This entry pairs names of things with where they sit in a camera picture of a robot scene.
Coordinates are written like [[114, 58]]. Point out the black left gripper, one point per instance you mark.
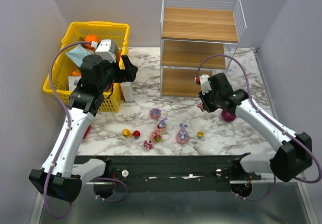
[[128, 68]]

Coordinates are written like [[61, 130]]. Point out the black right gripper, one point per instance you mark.
[[206, 103]]

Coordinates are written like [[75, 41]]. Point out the pink strawberry cake toy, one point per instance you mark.
[[200, 106]]

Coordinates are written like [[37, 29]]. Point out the pink bear green flower toy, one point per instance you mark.
[[156, 136]]

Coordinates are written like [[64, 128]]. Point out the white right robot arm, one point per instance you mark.
[[290, 157]]

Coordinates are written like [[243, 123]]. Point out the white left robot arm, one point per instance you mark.
[[58, 177]]

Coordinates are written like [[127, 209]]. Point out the white bottle black cap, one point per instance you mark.
[[127, 91]]

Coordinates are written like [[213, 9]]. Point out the purple onion toy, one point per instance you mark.
[[228, 116]]

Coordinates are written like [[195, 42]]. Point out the small yellow blue toy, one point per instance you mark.
[[200, 134]]

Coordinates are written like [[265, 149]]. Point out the purple bunny pink donut toy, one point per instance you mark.
[[182, 136]]

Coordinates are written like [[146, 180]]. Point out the purple owl pink cup toy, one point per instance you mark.
[[155, 113]]

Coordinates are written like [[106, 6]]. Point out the orange fruit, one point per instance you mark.
[[93, 42]]

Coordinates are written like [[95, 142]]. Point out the white box in basket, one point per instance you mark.
[[73, 82]]

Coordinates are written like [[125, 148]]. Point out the light blue snack bag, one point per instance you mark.
[[78, 53]]

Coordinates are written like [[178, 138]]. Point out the purple bunny cupcake toy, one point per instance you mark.
[[162, 126]]

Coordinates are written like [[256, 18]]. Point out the yellow plastic basket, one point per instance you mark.
[[90, 95]]

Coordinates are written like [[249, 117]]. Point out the yellow duck toy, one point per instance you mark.
[[126, 133]]

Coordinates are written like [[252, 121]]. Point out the red hair mermaid toy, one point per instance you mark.
[[136, 134]]

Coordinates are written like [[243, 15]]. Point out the red bell pepper toy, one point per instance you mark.
[[86, 132]]

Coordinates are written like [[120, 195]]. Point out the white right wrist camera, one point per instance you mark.
[[203, 81]]

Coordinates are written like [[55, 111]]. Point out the white wire wooden shelf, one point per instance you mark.
[[194, 36]]

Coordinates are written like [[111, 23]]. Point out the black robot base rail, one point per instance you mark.
[[172, 174]]

